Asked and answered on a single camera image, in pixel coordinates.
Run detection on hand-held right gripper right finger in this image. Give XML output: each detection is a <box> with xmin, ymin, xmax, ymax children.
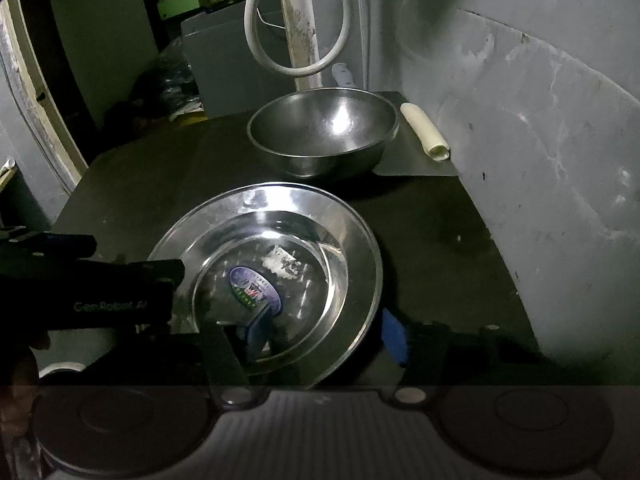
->
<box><xmin>381</xmin><ymin>307</ymin><xmax>546</xmax><ymax>408</ymax></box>

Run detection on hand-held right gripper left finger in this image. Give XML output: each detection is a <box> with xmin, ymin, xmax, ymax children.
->
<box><xmin>90</xmin><ymin>305</ymin><xmax>283</xmax><ymax>408</ymax></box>

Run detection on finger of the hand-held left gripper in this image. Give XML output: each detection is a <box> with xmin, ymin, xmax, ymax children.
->
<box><xmin>0</xmin><ymin>229</ymin><xmax>99</xmax><ymax>262</ymax></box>
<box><xmin>144</xmin><ymin>258</ymin><xmax>187</xmax><ymax>288</ymax></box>

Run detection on stainless steel plate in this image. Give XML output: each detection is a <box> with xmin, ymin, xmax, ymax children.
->
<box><xmin>147</xmin><ymin>182</ymin><xmax>384</xmax><ymax>389</ymax></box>

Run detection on stainless steel bowl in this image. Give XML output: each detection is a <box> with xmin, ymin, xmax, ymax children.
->
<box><xmin>247</xmin><ymin>87</ymin><xmax>399</xmax><ymax>181</ymax></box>

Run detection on person's left hand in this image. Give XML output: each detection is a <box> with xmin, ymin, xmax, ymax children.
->
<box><xmin>0</xmin><ymin>332</ymin><xmax>52</xmax><ymax>428</ymax></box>

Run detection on white round object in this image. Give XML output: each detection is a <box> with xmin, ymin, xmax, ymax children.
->
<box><xmin>37</xmin><ymin>362</ymin><xmax>87</xmax><ymax>382</ymax></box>

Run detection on grey plastic sheet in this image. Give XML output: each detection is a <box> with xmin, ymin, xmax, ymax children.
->
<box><xmin>376</xmin><ymin>91</ymin><xmax>460</xmax><ymax>179</ymax></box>

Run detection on black plastic bags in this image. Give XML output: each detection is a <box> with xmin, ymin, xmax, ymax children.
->
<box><xmin>112</xmin><ymin>39</ymin><xmax>207</xmax><ymax>126</ymax></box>

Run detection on rolled white paper tube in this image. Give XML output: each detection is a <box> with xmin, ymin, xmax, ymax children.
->
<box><xmin>399</xmin><ymin>102</ymin><xmax>452</xmax><ymax>163</ymax></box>

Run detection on grey cabinet box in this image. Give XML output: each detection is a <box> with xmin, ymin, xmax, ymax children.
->
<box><xmin>180</xmin><ymin>0</ymin><xmax>373</xmax><ymax>122</ymax></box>

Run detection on green box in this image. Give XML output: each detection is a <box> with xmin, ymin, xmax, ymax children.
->
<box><xmin>157</xmin><ymin>0</ymin><xmax>262</xmax><ymax>22</ymax></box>

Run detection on white vertical pipe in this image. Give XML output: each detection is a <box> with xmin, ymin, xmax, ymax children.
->
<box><xmin>277</xmin><ymin>0</ymin><xmax>322</xmax><ymax>92</ymax></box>

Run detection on white door frame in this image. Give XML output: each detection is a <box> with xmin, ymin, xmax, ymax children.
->
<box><xmin>0</xmin><ymin>0</ymin><xmax>90</xmax><ymax>197</ymax></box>

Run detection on white flexible hose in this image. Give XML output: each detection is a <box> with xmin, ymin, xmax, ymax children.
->
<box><xmin>243</xmin><ymin>0</ymin><xmax>351</xmax><ymax>77</ymax></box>

